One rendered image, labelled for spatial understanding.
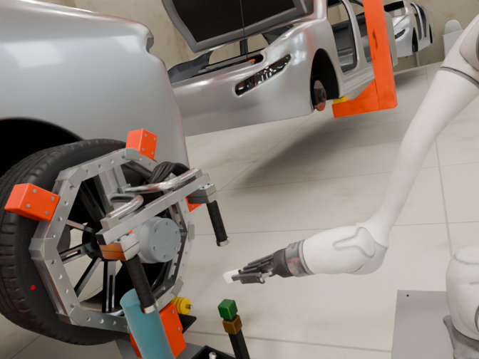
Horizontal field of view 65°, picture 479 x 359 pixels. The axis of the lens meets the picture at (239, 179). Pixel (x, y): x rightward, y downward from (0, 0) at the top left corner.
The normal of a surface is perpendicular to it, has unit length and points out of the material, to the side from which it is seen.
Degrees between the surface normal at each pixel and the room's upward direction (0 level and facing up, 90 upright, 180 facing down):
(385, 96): 90
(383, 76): 90
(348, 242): 52
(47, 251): 90
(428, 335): 1
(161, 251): 90
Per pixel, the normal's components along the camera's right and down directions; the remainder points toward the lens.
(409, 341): -0.25, -0.94
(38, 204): 0.82, -0.07
